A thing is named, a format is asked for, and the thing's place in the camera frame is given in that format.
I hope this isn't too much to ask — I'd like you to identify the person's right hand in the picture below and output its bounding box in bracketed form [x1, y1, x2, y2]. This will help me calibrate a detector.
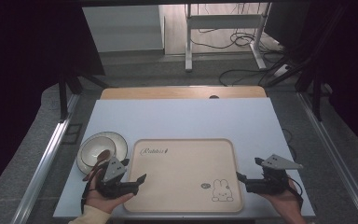
[258, 178, 304, 218]

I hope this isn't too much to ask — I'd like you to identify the white plate with dark rim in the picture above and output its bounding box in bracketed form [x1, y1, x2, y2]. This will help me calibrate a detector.
[76, 131, 129, 175]

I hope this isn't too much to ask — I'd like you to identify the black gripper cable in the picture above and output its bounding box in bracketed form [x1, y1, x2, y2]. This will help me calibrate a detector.
[287, 176, 305, 210]

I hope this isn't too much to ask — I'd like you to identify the black metal stand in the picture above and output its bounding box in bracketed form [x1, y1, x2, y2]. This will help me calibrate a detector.
[293, 63, 334, 122]
[57, 69, 110, 123]

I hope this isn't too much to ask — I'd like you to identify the black gripper wrist strap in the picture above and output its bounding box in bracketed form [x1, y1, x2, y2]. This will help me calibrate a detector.
[80, 181, 91, 215]

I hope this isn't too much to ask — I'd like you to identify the beige tray with rabbit print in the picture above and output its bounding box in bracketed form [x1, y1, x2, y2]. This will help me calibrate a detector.
[123, 137, 244, 215]

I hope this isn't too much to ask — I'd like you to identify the white table cover board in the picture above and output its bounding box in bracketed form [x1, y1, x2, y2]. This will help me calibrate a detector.
[52, 97, 317, 218]

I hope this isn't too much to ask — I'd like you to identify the black curtain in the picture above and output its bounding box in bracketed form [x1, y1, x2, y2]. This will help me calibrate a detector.
[301, 0, 358, 160]
[0, 3, 106, 202]

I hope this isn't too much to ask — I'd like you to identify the brown wooden spoon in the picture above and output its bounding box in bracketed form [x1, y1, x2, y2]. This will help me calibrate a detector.
[82, 148, 112, 182]

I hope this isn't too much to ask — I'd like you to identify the white cabinet panel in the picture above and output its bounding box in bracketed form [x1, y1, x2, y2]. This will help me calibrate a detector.
[81, 4, 166, 53]

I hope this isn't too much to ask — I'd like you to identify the aluminium floor rail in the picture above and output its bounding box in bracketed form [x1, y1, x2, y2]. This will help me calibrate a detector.
[296, 91, 358, 224]
[10, 92, 82, 224]

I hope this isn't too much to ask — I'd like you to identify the black floor cable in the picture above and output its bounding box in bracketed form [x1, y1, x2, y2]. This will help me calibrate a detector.
[218, 67, 282, 87]
[189, 28, 264, 50]

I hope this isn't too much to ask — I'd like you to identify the white metal desk frame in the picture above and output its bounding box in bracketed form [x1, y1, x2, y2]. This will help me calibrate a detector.
[184, 3, 272, 73]

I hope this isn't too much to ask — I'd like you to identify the person's left hand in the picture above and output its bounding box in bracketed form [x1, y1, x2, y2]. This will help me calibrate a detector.
[85, 169, 135, 215]

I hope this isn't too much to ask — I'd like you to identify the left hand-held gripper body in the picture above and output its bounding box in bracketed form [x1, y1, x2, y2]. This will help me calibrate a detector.
[96, 156, 140, 199]

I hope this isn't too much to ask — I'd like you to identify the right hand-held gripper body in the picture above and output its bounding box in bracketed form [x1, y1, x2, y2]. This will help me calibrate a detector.
[245, 153, 304, 196]

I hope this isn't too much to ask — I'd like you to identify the white power strip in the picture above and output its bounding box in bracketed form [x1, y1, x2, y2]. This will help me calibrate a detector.
[272, 63, 291, 77]

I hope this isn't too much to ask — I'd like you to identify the white bowl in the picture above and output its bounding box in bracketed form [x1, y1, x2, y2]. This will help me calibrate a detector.
[80, 135, 117, 168]

